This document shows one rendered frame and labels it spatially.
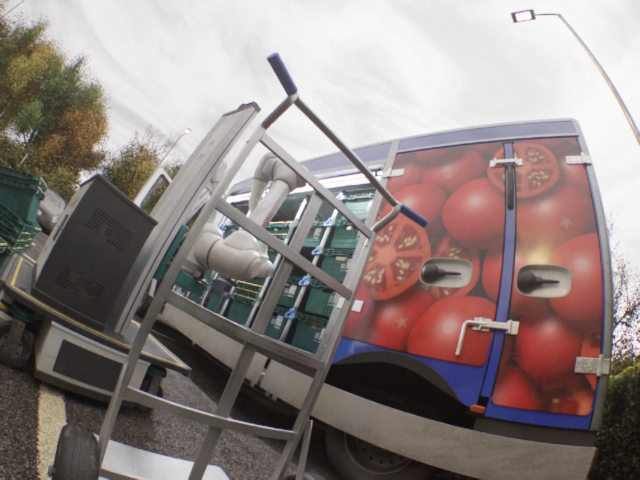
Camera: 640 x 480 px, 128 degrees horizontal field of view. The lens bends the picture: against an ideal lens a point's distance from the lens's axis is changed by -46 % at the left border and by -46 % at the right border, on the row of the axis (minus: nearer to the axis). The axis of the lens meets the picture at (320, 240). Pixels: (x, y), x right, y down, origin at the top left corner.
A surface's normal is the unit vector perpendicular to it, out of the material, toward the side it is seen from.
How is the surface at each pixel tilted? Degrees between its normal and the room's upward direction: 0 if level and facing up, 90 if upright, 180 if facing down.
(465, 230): 90
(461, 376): 90
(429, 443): 90
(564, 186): 90
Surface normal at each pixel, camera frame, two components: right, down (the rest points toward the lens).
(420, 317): -0.55, -0.53
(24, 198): 0.72, 0.05
